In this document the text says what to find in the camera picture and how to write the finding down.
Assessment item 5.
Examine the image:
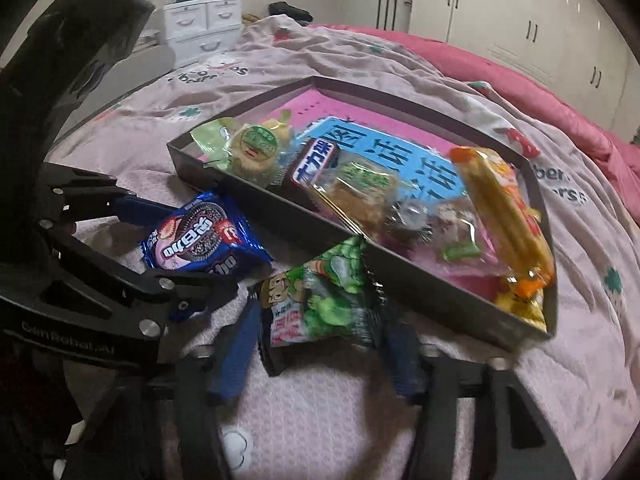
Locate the dark clothes pile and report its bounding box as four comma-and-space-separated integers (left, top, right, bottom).
267, 1, 313, 23

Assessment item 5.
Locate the blue cookie packet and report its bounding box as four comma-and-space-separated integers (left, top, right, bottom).
140, 191, 273, 276

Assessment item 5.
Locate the pink and blue book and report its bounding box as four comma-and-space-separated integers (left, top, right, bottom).
197, 87, 501, 291

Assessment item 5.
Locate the clear brown cake packet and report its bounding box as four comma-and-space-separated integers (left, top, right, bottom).
310, 155, 401, 241

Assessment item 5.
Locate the pale yellow pastry packet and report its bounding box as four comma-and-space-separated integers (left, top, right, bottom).
262, 110, 296, 148

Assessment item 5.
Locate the white wardrobe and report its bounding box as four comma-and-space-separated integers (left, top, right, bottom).
407, 0, 636, 126

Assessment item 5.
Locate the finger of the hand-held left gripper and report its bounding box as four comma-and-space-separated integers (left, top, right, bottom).
45, 230, 242, 323
40, 164, 157, 227

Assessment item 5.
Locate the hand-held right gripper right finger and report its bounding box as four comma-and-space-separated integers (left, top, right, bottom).
387, 325, 576, 480

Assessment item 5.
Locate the orange and yellow snack packet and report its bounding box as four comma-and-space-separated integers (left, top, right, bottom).
449, 146, 556, 301

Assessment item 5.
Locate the round cake packet green label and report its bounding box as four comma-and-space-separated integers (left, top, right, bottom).
225, 124, 283, 186

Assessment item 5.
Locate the pink quilt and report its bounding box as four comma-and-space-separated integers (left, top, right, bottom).
307, 22, 640, 176

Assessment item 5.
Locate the white drawer box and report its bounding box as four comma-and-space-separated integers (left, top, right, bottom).
162, 0, 243, 68

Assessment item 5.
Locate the clear nougat packet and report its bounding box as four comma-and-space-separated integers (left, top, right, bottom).
415, 195, 493, 266

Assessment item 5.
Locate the small dark chocolate packet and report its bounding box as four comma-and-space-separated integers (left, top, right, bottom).
385, 199, 433, 248

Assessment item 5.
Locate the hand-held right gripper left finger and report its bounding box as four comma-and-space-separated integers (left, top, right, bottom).
75, 300, 264, 480

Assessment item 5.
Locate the green pea snack packet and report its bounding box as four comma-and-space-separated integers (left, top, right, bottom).
257, 235, 388, 376

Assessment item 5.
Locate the dark chocolate bar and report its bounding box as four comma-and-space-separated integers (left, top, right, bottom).
280, 136, 343, 191

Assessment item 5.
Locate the long yellow-green snack packet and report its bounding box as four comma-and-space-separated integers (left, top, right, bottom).
492, 285, 547, 333

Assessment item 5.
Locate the dark shallow box tray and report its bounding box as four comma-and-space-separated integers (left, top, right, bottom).
166, 76, 558, 353

